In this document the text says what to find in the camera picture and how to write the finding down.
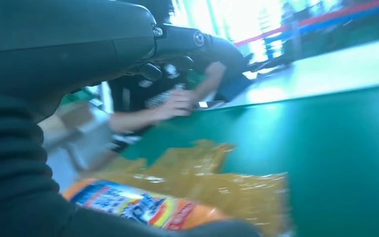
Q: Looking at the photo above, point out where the orange bottle clear cap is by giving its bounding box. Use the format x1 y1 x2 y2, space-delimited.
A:
62 178 230 231

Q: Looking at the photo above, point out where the smartphone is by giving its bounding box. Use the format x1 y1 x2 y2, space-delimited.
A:
194 100 225 111

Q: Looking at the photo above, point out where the person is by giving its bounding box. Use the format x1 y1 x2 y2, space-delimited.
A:
39 0 253 171

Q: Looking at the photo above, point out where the yellow plastic sheet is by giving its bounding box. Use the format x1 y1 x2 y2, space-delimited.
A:
88 140 292 237

